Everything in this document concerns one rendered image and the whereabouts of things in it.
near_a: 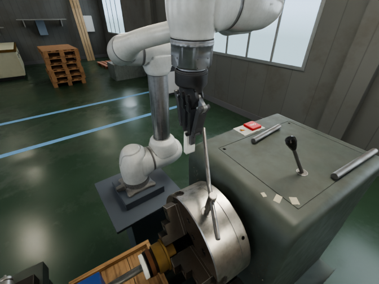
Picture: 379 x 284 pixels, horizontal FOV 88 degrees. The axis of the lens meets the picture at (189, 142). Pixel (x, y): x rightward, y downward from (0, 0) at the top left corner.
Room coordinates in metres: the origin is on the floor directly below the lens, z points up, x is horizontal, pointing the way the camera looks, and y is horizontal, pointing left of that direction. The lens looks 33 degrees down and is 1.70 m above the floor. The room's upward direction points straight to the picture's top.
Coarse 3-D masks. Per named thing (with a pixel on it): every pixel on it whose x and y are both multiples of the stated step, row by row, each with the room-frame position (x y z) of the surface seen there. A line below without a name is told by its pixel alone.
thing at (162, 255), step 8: (160, 240) 0.34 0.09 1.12; (152, 248) 0.31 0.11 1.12; (160, 248) 0.31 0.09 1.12; (168, 248) 0.32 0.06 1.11; (144, 256) 0.29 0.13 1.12; (152, 256) 0.29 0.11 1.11; (160, 256) 0.29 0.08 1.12; (168, 256) 0.29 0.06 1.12; (152, 264) 0.27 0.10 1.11; (160, 264) 0.27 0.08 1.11; (168, 264) 0.28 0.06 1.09; (152, 272) 0.26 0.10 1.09; (160, 272) 0.26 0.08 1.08
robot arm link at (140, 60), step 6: (114, 36) 0.84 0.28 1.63; (108, 42) 0.87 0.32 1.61; (108, 48) 0.84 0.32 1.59; (108, 54) 0.86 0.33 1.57; (114, 54) 0.80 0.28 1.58; (144, 54) 0.89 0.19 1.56; (114, 60) 0.84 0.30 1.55; (120, 60) 0.81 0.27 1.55; (138, 60) 0.87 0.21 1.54; (144, 60) 0.89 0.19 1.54
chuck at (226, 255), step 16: (176, 192) 0.46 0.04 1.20; (192, 192) 0.43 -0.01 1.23; (192, 208) 0.36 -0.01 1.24; (192, 224) 0.34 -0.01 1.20; (208, 224) 0.32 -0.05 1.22; (224, 224) 0.33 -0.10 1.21; (192, 240) 0.33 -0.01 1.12; (208, 240) 0.29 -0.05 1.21; (224, 240) 0.29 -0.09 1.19; (208, 256) 0.27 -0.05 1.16; (224, 256) 0.27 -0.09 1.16; (240, 256) 0.28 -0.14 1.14; (224, 272) 0.25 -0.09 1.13
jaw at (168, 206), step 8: (176, 200) 0.42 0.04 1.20; (168, 208) 0.39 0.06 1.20; (176, 208) 0.40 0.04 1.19; (168, 216) 0.38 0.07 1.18; (176, 216) 0.38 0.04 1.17; (168, 224) 0.36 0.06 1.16; (176, 224) 0.37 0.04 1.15; (160, 232) 0.36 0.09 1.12; (168, 232) 0.35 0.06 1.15; (176, 232) 0.35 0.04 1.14; (184, 232) 0.36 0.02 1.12; (168, 240) 0.33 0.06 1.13
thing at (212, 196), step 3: (210, 192) 0.35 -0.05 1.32; (213, 192) 0.35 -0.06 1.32; (210, 195) 0.34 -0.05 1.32; (213, 195) 0.34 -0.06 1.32; (216, 195) 0.34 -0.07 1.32; (210, 198) 0.33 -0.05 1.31; (213, 198) 0.33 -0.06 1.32; (216, 198) 0.33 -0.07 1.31; (207, 201) 0.34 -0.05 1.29; (210, 201) 0.33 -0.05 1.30; (213, 201) 0.33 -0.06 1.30; (207, 204) 0.34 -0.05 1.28; (207, 207) 0.34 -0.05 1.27; (204, 210) 0.36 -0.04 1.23; (207, 210) 0.34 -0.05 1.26; (210, 210) 0.34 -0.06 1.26; (207, 213) 0.35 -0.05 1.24
